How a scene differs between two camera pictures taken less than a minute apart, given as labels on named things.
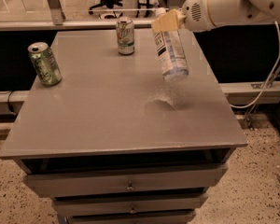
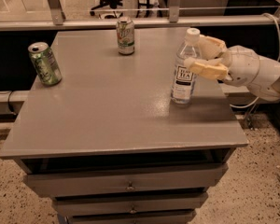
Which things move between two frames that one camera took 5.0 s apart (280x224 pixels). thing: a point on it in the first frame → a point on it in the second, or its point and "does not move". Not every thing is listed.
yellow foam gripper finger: (171, 20) → (211, 48)
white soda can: (125, 35) does not move
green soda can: (45, 64) does not move
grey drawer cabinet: (116, 143) does not move
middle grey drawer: (72, 205) does not move
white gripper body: (195, 13) → (243, 66)
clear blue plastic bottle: (172, 53) → (184, 78)
